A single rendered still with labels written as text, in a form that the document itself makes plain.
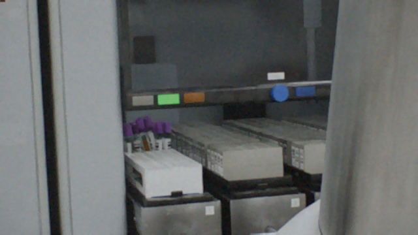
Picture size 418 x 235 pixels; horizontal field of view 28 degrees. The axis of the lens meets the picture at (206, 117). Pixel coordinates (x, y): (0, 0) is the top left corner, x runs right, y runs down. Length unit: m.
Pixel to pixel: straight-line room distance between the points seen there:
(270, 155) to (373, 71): 1.20
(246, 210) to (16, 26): 0.50
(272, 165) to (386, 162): 1.19
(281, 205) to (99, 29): 0.43
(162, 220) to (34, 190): 0.23
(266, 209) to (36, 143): 0.41
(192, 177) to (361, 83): 1.12
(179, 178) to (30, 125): 0.27
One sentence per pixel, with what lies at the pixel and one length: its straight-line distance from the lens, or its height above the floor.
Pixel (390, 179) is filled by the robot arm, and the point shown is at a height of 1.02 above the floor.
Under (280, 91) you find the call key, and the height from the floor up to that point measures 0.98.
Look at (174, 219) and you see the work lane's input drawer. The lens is 1.43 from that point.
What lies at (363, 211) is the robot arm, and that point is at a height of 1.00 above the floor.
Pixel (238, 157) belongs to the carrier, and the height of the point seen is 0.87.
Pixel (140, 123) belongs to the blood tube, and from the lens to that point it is 1.65.
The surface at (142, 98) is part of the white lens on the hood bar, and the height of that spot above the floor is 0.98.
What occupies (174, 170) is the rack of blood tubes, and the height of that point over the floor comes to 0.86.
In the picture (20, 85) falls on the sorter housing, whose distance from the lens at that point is 1.46.
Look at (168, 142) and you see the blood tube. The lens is 1.69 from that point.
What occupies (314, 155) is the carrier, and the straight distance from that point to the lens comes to 1.56.
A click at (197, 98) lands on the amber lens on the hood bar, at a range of 1.47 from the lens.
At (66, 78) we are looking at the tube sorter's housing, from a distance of 1.46.
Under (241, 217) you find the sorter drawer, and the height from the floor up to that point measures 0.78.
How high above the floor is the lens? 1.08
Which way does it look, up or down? 5 degrees down
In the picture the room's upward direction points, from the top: 2 degrees counter-clockwise
